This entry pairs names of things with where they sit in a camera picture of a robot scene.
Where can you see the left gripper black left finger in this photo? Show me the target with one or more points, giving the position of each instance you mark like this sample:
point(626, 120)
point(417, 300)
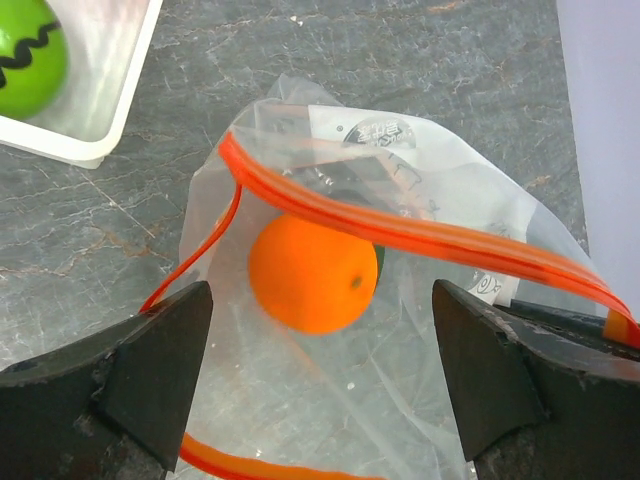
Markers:
point(113, 405)

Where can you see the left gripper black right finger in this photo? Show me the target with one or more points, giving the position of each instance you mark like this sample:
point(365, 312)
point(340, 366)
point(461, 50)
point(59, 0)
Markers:
point(537, 392)

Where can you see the clear zip top bag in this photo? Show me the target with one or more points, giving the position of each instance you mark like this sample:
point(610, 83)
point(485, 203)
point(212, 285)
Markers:
point(369, 401)

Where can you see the dark green avocado toy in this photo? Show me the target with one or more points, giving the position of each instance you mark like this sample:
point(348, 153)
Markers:
point(380, 252)

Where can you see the orange fruit toy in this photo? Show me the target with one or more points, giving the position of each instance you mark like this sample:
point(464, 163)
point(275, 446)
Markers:
point(311, 278)

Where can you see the green watermelon toy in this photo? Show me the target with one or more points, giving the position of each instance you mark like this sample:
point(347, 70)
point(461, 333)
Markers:
point(34, 58)

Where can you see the white plastic basket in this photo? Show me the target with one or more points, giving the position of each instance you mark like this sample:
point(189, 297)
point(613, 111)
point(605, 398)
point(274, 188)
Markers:
point(108, 42)

